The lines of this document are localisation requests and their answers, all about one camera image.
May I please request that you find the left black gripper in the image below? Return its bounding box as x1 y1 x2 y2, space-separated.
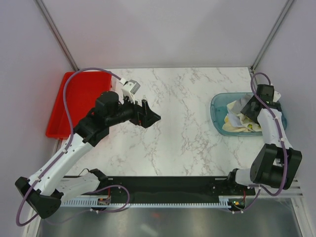
107 93 160 128

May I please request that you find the grey frog towel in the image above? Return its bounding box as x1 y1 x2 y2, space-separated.
231 94 252 114

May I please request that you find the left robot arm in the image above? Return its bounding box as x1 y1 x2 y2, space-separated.
15 91 161 219

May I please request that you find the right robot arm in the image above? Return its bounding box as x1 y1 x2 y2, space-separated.
225 84 302 195

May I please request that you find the cream towel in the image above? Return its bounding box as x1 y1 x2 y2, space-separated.
222 101 262 133

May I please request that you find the blue transparent plastic tub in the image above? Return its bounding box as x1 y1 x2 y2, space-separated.
210 90 287 138

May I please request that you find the red plastic bin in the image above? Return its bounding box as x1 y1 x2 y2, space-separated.
45 71 112 139

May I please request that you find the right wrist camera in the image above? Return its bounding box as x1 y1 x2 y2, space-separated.
273 90 281 102

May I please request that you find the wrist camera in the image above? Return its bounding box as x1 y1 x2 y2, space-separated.
122 80 141 95
273 90 281 102

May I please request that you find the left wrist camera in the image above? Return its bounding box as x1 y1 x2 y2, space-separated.
122 80 141 95

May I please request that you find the aluminium front rail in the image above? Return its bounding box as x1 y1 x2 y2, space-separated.
260 179 303 198

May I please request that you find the white cable duct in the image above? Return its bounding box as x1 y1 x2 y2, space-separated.
61 196 231 208

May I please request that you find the right aluminium frame post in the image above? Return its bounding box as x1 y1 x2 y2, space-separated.
248 0 295 74

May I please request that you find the aluminium frame post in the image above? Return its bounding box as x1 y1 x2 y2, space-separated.
34 0 79 71
248 0 295 74

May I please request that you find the left aluminium frame post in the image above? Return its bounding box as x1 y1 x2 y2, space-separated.
34 0 79 71

